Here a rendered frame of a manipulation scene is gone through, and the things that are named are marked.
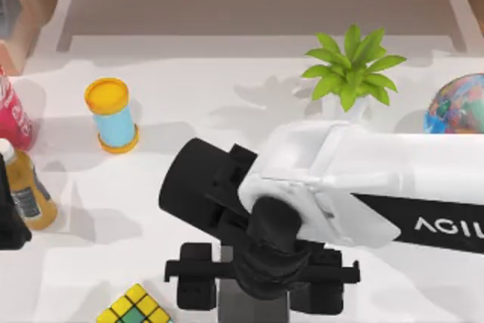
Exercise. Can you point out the yellow and green puzzle cube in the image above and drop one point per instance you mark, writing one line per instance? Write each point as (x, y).
(136, 306)

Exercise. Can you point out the orange juice bottle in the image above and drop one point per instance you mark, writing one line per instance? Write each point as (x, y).
(32, 198)

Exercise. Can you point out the yellow and blue can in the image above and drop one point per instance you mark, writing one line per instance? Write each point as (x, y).
(113, 122)

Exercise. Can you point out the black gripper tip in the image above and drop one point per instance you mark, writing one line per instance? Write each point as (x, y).
(9, 221)

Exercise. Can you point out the green plant in white pot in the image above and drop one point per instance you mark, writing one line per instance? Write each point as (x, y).
(351, 69)

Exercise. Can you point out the colourful globe ball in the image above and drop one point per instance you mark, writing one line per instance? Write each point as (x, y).
(459, 107)

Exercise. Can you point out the red bottle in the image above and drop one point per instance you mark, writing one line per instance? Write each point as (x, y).
(13, 115)

